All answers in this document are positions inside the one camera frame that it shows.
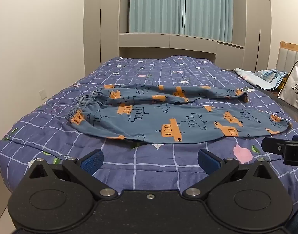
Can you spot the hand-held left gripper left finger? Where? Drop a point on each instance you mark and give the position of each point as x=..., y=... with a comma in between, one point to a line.
x=94, y=162

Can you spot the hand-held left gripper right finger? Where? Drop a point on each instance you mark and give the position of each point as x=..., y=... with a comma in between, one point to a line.
x=207, y=161

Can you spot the blue pants with orange cars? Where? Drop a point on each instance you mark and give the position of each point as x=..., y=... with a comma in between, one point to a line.
x=163, y=117

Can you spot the white shopping bag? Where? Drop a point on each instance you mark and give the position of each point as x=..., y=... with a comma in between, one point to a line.
x=294, y=87

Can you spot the light blue crumpled cloth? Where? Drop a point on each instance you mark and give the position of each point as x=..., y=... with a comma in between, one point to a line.
x=263, y=78

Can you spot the wooden padded headboard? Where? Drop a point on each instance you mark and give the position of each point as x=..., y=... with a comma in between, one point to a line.
x=289, y=56

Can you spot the blue checked flower blanket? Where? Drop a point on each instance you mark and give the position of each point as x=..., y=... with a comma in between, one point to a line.
x=163, y=78

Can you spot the beige window bench cabinet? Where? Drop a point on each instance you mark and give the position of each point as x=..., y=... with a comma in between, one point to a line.
x=168, y=42

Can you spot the beige tall wardrobe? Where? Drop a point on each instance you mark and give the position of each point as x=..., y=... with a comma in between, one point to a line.
x=101, y=22
x=252, y=22

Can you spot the teal curtain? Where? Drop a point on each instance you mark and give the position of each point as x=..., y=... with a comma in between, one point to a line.
x=156, y=7
x=207, y=9

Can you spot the white wall socket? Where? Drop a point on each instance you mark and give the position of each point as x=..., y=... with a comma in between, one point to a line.
x=42, y=95

